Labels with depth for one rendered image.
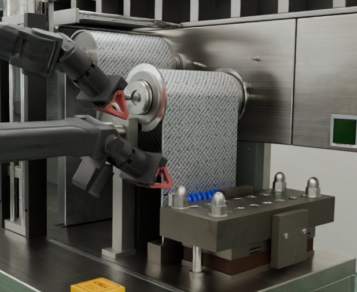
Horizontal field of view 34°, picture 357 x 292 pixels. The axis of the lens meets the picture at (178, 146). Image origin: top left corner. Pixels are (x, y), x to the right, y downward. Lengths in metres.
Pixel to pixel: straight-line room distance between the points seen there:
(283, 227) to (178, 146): 0.28
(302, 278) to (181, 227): 0.27
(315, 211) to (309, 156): 2.88
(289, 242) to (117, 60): 0.60
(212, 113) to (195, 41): 0.35
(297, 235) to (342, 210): 2.86
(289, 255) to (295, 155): 3.06
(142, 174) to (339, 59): 0.50
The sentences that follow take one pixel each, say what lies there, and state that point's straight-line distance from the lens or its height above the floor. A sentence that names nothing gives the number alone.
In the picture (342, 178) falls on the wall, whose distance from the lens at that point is 4.08.
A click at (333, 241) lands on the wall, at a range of 4.19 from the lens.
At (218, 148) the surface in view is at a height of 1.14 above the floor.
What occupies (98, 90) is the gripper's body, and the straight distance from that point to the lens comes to 1.16.
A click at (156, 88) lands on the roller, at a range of 1.23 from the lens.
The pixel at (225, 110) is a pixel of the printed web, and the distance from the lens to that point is 1.36.
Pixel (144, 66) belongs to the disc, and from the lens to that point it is 1.26.
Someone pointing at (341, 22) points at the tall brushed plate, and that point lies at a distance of 1.34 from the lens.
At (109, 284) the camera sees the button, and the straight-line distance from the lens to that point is 1.07.
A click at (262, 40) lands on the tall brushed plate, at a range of 1.46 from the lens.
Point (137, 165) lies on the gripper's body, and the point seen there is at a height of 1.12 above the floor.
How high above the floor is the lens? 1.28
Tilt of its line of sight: 6 degrees down
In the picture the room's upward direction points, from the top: 1 degrees clockwise
